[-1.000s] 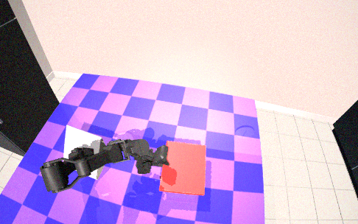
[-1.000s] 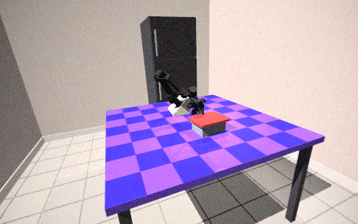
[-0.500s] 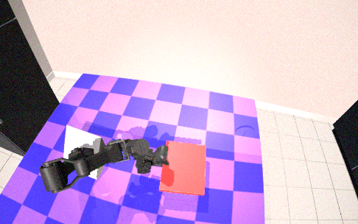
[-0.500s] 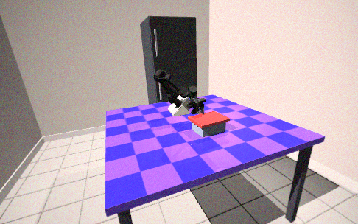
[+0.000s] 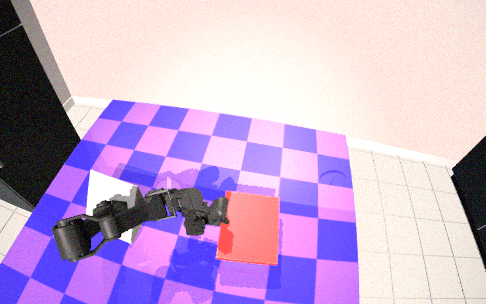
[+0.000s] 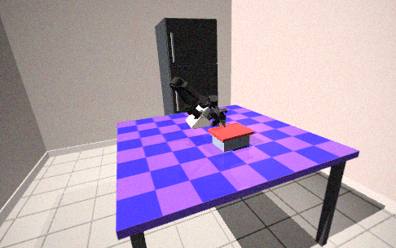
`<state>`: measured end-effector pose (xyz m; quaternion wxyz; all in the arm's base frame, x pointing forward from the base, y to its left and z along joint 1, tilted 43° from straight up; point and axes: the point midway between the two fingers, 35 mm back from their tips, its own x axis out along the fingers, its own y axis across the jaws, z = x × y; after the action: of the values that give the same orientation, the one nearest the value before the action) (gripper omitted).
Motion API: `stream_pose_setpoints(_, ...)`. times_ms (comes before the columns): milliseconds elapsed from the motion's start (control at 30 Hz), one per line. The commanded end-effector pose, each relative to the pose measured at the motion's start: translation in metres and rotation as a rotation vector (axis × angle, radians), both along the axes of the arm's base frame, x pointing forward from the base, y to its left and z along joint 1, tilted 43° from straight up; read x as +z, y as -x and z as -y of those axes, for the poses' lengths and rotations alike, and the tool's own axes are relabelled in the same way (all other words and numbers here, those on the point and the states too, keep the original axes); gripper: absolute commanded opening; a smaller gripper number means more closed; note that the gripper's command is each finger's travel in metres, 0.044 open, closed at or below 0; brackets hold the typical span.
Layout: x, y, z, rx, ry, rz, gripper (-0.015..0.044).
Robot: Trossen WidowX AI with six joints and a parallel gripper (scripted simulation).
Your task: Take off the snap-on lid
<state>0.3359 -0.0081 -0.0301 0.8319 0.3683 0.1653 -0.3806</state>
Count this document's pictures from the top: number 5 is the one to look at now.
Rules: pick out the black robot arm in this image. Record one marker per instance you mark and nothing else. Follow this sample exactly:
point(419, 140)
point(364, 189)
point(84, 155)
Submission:
point(73, 235)

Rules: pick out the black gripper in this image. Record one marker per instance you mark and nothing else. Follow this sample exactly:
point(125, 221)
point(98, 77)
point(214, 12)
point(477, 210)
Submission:
point(215, 213)

